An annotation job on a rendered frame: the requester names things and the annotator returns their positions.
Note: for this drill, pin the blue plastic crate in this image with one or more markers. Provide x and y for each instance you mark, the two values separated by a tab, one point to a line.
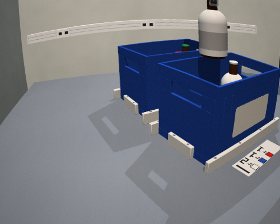
210	116
139	78

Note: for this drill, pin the green bottle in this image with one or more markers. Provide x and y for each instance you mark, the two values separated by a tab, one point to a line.
185	48

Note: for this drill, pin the white paper pick list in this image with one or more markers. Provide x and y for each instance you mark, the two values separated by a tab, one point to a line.
257	158

